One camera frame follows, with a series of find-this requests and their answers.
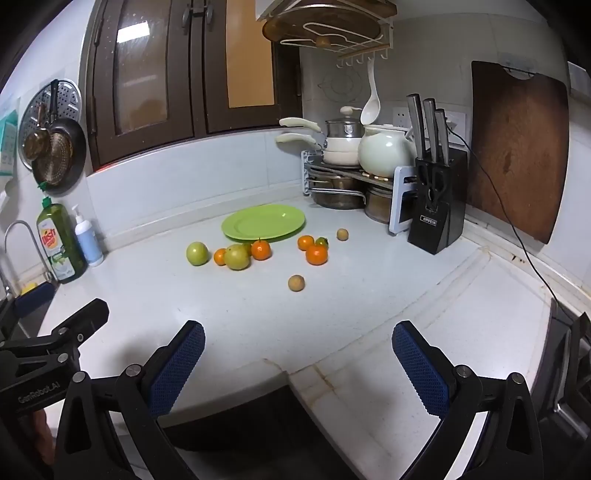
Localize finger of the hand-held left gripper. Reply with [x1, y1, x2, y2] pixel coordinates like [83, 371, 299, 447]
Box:
[0, 281, 57, 342]
[0, 298, 110, 370]

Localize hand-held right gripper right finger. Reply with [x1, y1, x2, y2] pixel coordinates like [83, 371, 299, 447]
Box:
[392, 320, 546, 480]

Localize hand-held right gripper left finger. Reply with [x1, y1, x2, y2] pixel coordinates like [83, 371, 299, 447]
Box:
[54, 320, 206, 480]

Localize small green apple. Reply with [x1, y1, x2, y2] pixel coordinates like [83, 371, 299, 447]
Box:
[186, 241, 209, 267]

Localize large yellow-green apple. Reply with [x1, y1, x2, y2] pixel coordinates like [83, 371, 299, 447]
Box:
[224, 244, 252, 271]

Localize green plate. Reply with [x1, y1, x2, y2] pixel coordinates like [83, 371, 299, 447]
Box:
[221, 204, 306, 243]

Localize green dish soap bottle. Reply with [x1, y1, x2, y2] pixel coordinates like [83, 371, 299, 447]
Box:
[37, 196, 89, 284]

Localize steel faucet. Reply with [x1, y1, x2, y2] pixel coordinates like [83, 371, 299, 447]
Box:
[0, 220, 52, 297]

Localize white and blue pump bottle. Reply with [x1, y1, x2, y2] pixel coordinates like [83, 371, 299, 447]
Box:
[71, 203, 105, 268]

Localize black frying pan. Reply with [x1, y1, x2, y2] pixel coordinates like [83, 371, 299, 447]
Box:
[32, 80, 88, 195]

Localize teal paper package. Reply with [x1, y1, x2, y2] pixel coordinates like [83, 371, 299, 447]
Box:
[0, 110, 20, 177]

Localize small copper pan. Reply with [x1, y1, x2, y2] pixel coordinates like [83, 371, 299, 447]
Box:
[23, 102, 52, 163]

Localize black gas stove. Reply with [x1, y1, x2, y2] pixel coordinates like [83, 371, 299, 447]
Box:
[549, 299, 591, 437]

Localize black knife block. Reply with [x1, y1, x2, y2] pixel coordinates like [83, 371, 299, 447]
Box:
[407, 147, 470, 256]

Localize white and grey pot rack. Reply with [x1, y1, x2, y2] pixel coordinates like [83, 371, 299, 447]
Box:
[301, 150, 419, 234]

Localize black scissors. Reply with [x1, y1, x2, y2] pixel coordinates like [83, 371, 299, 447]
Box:
[418, 159, 451, 205]

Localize round perforated steamer plate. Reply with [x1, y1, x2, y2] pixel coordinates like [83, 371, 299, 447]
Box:
[17, 78, 83, 174]

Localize cream kettle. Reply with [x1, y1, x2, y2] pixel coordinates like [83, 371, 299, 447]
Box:
[358, 124, 419, 179]

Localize wooden cutting board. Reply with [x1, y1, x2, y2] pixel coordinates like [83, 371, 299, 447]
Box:
[466, 60, 570, 245]

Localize white ladle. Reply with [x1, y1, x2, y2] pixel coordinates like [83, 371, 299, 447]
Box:
[359, 59, 382, 126]

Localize dark wooden cabinet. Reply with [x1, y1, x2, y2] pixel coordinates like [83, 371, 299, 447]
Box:
[79, 0, 304, 175]

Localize black cable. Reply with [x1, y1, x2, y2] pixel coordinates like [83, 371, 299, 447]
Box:
[447, 128, 560, 302]

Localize steel pot with wire handle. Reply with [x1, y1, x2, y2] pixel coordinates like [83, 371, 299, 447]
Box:
[308, 173, 366, 210]

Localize steel handle knife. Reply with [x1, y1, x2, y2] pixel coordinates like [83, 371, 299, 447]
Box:
[423, 98, 440, 162]
[435, 108, 451, 160]
[406, 93, 428, 160]

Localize cream saucepans with handles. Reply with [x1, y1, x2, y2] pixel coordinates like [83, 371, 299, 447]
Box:
[279, 106, 365, 140]

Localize white wall socket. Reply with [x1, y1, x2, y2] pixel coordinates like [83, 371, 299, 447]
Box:
[392, 107, 468, 136]

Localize white wall rack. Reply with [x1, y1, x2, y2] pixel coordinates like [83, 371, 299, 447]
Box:
[256, 0, 399, 70]

